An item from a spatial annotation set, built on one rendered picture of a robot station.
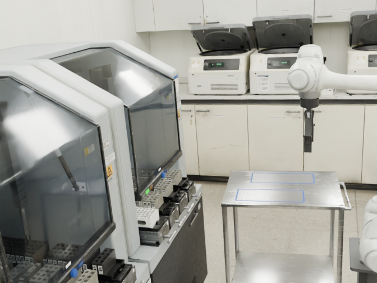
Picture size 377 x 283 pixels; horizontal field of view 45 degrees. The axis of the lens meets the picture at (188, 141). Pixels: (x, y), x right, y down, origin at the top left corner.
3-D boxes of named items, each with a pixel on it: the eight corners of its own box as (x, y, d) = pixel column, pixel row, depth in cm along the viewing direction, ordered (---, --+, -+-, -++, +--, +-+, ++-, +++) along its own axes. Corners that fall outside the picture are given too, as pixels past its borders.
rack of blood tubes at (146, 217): (96, 225, 222) (94, 213, 220) (105, 215, 231) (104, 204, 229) (152, 230, 213) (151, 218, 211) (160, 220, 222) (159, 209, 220)
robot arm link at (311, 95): (321, 81, 187) (321, 95, 189) (299, 81, 190) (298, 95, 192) (321, 85, 179) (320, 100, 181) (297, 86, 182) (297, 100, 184)
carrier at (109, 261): (112, 260, 188) (110, 247, 186) (116, 261, 187) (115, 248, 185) (99, 277, 177) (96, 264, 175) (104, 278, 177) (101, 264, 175)
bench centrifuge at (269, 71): (249, 96, 419) (246, 18, 398) (259, 82, 475) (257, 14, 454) (311, 95, 402) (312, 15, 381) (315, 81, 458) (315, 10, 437)
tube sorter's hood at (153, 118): (44, 194, 222) (20, 64, 203) (102, 152, 277) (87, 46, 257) (141, 201, 207) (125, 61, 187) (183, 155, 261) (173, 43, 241)
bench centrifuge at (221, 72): (188, 96, 438) (183, 27, 418) (207, 82, 493) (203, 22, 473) (244, 96, 419) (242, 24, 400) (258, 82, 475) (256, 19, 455)
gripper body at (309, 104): (318, 99, 181) (318, 122, 184) (319, 95, 189) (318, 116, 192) (299, 99, 183) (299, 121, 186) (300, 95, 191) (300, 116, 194)
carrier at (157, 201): (160, 201, 237) (159, 191, 236) (164, 202, 237) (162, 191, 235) (152, 211, 227) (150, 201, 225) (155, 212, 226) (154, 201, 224)
